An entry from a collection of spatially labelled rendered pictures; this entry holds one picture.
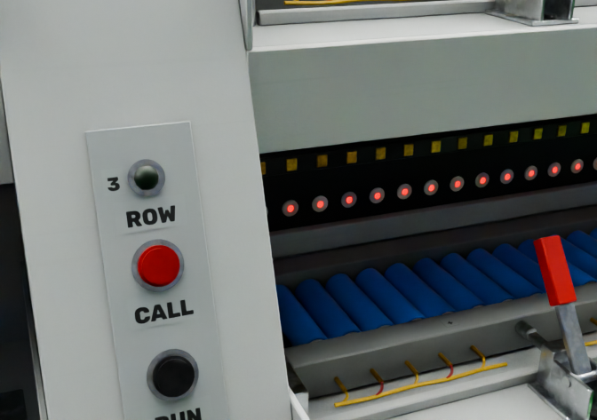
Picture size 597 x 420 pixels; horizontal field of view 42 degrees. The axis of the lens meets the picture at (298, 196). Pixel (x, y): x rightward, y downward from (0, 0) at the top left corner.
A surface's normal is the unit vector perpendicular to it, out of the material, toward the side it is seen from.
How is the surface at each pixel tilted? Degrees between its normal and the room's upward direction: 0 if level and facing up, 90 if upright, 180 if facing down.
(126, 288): 90
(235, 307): 90
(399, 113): 111
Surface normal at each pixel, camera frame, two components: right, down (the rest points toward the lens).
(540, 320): 0.37, 0.36
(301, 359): 0.01, -0.92
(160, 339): 0.34, 0.00
